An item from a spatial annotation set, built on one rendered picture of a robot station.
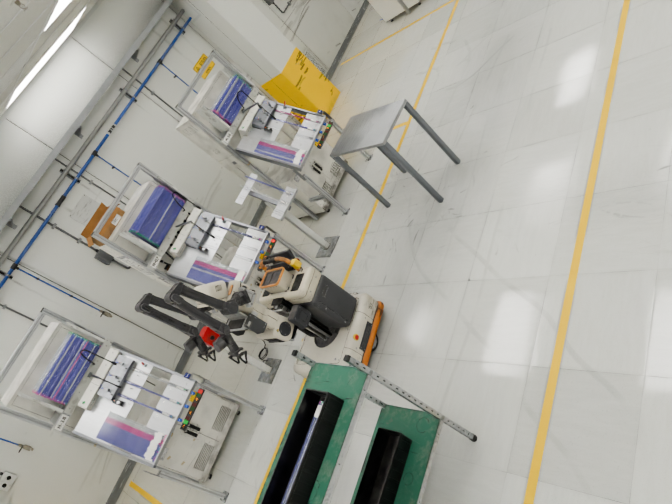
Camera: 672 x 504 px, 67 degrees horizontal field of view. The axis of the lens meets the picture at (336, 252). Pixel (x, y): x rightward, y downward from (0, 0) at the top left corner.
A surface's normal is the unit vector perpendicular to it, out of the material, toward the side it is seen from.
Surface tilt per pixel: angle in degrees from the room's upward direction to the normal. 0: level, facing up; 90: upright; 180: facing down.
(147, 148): 90
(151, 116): 90
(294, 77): 90
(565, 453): 0
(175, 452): 90
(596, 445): 0
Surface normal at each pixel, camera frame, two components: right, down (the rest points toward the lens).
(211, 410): 0.64, -0.09
